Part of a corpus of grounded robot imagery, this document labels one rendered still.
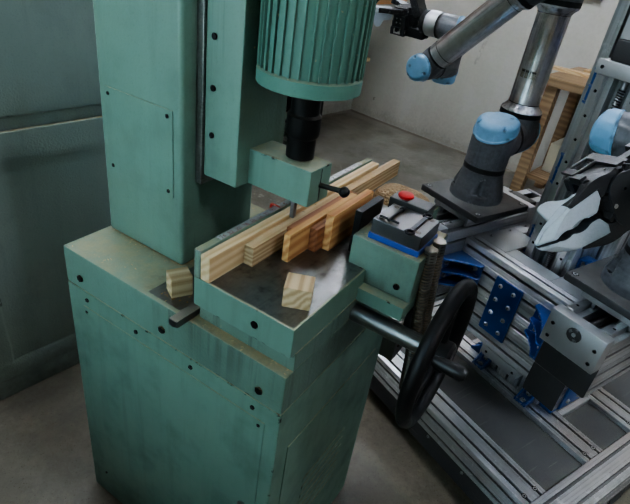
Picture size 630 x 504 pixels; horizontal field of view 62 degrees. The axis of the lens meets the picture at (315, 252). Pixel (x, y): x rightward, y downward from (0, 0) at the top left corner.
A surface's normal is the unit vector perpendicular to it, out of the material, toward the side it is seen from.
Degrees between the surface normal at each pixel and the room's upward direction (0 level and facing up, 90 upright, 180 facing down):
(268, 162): 90
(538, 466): 0
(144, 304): 90
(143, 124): 90
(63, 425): 0
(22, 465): 0
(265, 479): 90
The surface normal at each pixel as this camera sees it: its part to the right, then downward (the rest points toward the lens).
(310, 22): -0.12, 0.51
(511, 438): 0.13, -0.84
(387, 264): -0.54, 0.38
